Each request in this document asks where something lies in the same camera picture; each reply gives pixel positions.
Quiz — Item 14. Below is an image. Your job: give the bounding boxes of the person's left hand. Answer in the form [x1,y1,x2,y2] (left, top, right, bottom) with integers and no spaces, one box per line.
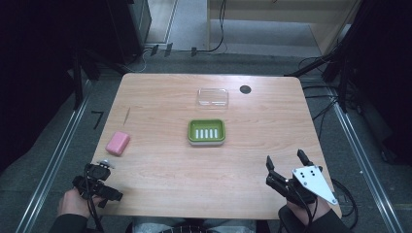
[57,187,105,218]

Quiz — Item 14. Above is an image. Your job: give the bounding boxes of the person's right hand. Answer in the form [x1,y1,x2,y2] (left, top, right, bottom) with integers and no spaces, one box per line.
[286,195,331,226]

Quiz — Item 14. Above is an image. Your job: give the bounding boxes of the dark cabinet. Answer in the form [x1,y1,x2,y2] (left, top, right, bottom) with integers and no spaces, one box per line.
[106,0,153,65]

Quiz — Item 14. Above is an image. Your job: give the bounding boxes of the green soap dish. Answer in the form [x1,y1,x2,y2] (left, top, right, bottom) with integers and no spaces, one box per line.
[187,117,226,147]

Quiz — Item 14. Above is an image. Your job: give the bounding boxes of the clear plastic lid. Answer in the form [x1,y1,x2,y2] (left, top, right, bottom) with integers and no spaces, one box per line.
[195,87,230,110]

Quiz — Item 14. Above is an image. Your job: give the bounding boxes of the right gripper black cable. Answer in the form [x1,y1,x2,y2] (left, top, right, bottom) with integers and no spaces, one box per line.
[329,178,359,218]

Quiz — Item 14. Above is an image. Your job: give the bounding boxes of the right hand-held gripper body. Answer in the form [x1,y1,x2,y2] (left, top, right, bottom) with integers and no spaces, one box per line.
[265,164,339,207]

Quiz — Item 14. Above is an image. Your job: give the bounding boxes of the black metal stand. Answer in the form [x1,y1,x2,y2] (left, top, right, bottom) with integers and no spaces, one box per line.
[66,48,130,111]
[284,38,361,115]

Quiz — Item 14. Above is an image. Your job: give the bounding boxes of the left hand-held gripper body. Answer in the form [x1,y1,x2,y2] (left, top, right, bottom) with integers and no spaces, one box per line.
[71,159,124,209]

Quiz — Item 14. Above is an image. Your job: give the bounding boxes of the light wooden shelf unit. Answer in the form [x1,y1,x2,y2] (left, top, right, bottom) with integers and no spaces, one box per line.
[206,0,361,56]

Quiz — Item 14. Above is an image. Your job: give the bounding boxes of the pink soap bar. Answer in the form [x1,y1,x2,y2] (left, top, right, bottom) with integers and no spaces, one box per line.
[105,130,131,157]

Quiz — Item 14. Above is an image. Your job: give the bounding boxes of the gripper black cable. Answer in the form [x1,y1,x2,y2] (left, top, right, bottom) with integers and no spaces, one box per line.
[329,178,359,218]
[83,164,105,233]

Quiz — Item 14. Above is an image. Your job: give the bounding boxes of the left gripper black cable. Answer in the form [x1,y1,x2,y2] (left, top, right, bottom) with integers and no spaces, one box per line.
[83,164,105,233]

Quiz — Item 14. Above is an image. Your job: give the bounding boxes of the metal floor rail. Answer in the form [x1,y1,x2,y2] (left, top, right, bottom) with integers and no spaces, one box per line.
[326,86,406,233]
[15,81,92,233]

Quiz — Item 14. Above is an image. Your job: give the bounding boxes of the black floor cables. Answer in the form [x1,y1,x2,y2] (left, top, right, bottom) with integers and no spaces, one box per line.
[297,56,341,140]

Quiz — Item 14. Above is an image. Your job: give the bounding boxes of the black hanging cable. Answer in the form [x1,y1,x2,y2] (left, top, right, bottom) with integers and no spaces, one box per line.
[195,0,227,54]

